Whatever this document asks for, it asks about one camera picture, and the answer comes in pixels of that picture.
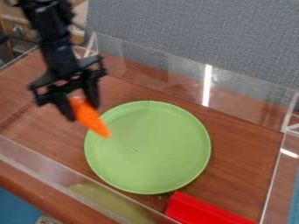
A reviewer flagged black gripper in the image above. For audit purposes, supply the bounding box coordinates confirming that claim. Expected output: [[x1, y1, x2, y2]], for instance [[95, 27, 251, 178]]
[[28, 35, 108, 122]]

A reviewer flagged orange toy carrot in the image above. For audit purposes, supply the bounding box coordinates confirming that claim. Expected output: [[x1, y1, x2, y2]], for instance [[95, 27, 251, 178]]
[[70, 97, 112, 138]]

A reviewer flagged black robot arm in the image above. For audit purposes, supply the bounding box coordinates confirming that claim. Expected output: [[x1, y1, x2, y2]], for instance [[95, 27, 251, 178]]
[[16, 0, 108, 122]]

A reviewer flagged red plastic block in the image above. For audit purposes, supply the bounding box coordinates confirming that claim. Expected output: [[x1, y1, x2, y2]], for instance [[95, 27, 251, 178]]
[[166, 191, 257, 224]]

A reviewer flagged cardboard box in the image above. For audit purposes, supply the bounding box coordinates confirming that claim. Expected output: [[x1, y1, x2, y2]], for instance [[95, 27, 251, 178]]
[[70, 0, 90, 31]]

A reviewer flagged green round plate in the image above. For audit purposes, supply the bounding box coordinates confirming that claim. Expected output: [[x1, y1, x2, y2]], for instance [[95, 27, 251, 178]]
[[84, 101, 211, 194]]

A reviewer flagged clear acrylic tray wall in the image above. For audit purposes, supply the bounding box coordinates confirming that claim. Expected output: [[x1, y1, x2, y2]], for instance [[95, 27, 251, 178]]
[[0, 34, 299, 224]]

